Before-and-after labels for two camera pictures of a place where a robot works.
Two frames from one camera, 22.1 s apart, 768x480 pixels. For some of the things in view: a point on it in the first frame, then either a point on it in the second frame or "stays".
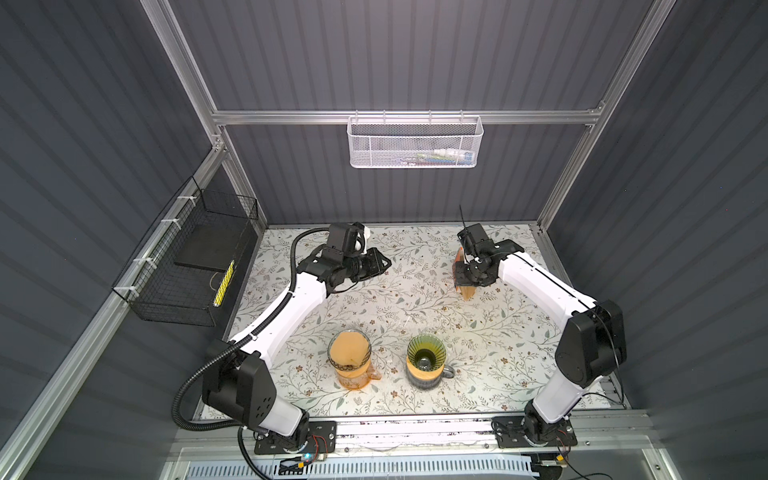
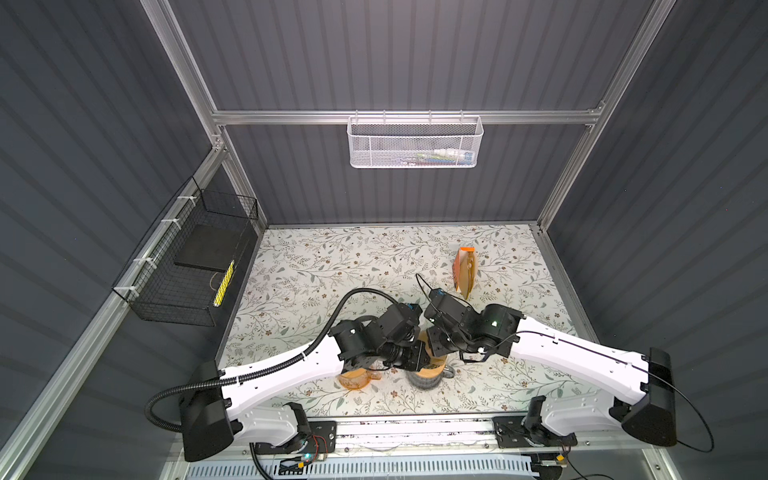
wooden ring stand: [426, 375] stays
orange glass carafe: [357, 378] stays
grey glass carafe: [427, 379] stays
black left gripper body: [358, 266] to [407, 355]
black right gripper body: [465, 275] to [440, 343]
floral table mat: [405, 343] stays
